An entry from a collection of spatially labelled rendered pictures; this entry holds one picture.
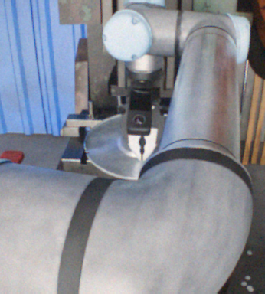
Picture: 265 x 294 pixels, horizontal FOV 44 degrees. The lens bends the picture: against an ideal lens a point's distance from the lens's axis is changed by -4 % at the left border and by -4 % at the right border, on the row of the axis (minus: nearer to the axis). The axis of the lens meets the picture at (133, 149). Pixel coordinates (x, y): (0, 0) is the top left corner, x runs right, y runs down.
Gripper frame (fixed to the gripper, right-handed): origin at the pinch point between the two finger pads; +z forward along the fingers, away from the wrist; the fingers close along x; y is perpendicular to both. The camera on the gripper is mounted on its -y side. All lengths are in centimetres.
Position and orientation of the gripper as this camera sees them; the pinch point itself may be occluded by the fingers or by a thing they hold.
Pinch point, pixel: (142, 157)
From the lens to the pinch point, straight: 75.6
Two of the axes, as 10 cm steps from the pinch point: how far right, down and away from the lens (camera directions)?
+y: 0.7, -5.4, 8.4
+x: -10.0, -0.4, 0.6
